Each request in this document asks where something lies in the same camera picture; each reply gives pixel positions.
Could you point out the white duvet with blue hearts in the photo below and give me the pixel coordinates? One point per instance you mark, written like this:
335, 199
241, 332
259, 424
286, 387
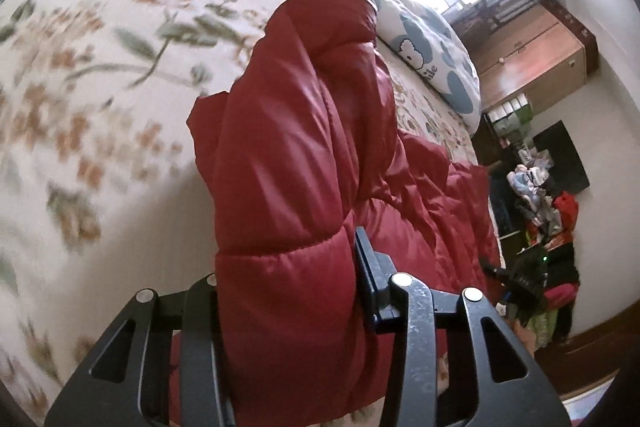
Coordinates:
400, 27

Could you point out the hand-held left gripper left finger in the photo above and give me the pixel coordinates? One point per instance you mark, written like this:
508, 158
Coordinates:
200, 332

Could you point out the red quilted puffer jacket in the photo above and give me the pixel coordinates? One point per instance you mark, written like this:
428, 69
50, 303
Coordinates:
300, 147

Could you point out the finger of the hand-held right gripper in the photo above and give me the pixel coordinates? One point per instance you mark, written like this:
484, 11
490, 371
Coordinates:
492, 269

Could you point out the row of white storage boxes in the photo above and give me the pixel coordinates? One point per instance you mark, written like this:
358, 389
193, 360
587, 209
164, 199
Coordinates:
507, 114

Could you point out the pile of mixed clothes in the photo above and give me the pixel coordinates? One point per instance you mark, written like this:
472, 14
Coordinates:
542, 207

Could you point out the floral bed sheet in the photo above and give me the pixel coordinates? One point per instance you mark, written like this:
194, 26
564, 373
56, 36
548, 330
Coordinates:
100, 107

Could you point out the black screen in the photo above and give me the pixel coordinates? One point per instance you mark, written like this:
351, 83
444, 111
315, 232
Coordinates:
562, 159

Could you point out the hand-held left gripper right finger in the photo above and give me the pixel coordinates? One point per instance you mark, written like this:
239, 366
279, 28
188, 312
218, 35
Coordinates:
374, 289

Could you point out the wooden wardrobe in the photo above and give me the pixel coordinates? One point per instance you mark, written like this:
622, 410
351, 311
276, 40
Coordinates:
530, 62

